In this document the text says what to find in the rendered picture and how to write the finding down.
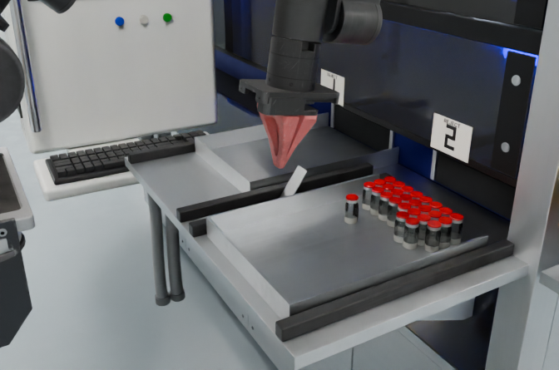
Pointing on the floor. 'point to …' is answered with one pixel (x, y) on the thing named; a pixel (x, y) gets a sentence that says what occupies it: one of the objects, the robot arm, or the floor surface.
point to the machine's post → (533, 216)
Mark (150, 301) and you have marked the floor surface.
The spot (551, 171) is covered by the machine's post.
